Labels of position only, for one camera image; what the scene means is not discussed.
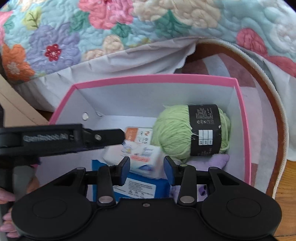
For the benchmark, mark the green yarn ball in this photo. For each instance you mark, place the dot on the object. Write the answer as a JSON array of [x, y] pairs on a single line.
[[173, 136]]

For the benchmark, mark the floral quilt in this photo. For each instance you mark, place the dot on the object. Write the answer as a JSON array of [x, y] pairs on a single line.
[[161, 20]]

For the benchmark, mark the pink cardboard box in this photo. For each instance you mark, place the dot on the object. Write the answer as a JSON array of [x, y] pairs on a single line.
[[208, 97]]

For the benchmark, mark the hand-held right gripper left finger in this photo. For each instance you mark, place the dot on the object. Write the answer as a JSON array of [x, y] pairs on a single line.
[[126, 168]]

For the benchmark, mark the person's left hand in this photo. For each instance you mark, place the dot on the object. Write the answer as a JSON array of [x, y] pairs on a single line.
[[9, 220]]

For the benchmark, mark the blue packet with white label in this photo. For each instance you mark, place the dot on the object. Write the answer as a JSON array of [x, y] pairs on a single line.
[[143, 187]]

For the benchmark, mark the white pink tissue packet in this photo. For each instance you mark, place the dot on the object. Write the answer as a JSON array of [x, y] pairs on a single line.
[[148, 160]]

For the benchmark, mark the checkered round rug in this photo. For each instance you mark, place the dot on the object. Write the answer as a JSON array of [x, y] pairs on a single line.
[[272, 111]]

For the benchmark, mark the grey bed sheet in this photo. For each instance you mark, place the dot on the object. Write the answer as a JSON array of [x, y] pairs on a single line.
[[115, 62]]

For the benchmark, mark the purple plush toy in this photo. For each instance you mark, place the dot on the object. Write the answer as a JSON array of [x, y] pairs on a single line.
[[217, 162]]

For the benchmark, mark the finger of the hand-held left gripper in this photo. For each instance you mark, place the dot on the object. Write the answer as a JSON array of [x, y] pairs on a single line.
[[106, 138]]

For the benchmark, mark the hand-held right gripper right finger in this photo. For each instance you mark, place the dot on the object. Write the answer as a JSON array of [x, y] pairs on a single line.
[[168, 171]]

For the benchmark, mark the beige bed frame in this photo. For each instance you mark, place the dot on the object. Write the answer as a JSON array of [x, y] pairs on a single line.
[[20, 106]]

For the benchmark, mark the orange white packet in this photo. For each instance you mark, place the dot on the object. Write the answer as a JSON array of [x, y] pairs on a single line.
[[138, 134]]

